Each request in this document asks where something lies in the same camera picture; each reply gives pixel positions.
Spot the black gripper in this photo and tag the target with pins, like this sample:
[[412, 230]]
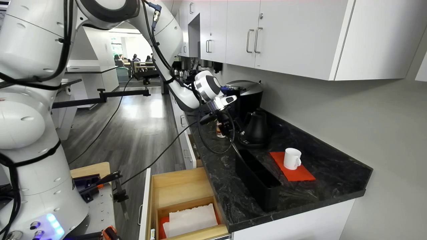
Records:
[[226, 119]]

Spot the open wooden drawer white front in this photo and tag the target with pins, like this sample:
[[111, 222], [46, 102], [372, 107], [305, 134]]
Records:
[[178, 182]]

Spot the black gooseneck kettle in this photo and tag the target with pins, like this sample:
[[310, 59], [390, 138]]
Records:
[[257, 128]]

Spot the black coffee maker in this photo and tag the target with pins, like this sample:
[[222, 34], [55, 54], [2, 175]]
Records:
[[252, 98]]

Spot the blue item on coffee maker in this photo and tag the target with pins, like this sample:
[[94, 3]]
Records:
[[229, 90]]

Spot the white ceramic mug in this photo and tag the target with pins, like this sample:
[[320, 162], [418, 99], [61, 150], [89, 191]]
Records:
[[293, 160]]

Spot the red rectangular mat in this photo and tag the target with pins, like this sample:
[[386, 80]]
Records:
[[302, 174]]

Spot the wooden organizer tray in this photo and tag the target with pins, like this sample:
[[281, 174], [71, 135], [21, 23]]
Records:
[[188, 203]]

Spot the white napkin stack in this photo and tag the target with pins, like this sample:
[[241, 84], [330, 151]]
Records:
[[192, 220]]

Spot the white lower cabinet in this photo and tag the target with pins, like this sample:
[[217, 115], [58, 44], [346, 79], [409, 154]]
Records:
[[302, 222]]

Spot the red tray liner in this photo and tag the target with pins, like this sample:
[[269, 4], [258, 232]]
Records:
[[164, 223]]

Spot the white upper cabinets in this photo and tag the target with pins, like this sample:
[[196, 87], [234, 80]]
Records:
[[302, 31]]

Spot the small wooden board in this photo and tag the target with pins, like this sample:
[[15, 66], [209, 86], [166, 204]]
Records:
[[94, 168]]

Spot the white background counter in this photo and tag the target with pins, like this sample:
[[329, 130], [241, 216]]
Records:
[[95, 80]]

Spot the black clamp with plug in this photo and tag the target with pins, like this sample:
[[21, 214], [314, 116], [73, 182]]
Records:
[[89, 184]]

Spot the grey robot mounting table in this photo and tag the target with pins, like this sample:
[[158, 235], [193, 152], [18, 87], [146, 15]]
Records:
[[101, 214]]

